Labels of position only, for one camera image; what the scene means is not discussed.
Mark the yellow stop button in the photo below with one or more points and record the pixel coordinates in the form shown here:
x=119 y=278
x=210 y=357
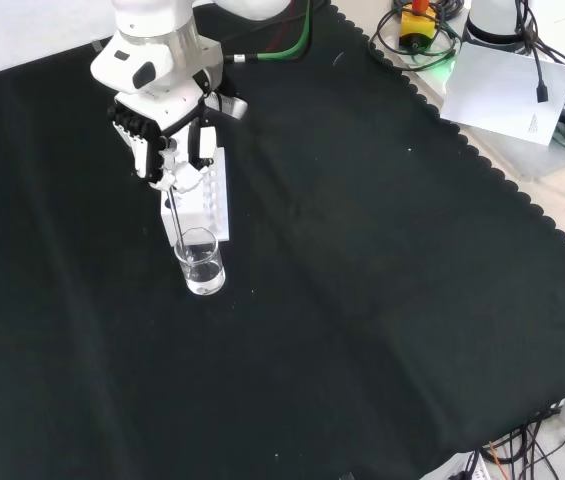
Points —
x=417 y=27

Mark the black bench cloth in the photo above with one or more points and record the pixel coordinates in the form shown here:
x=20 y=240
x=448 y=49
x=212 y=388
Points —
x=312 y=300

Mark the white paper sheet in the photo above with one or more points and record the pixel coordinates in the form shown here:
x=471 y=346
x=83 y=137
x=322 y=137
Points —
x=502 y=90

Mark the white test tube rack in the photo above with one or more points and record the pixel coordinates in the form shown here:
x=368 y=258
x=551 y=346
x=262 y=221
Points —
x=197 y=212

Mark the clear cloth clamp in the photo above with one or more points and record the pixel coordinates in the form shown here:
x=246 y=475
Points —
x=97 y=45

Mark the clear glass rod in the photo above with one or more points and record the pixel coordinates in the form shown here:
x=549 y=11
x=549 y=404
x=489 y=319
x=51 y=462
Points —
x=178 y=225

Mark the clear glass beaker with water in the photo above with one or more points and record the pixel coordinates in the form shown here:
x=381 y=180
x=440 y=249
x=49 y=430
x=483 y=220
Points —
x=204 y=275

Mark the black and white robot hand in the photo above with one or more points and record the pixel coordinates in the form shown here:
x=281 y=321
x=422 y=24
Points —
x=162 y=105

